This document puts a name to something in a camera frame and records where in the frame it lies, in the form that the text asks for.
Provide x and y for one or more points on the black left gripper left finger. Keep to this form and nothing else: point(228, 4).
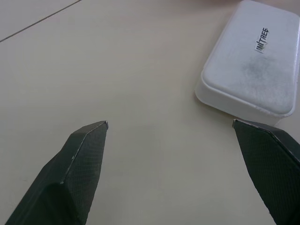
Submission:
point(70, 178)

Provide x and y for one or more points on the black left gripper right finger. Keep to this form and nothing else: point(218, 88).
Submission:
point(269, 168)

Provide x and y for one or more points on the white plastic box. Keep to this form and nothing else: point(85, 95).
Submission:
point(250, 68)

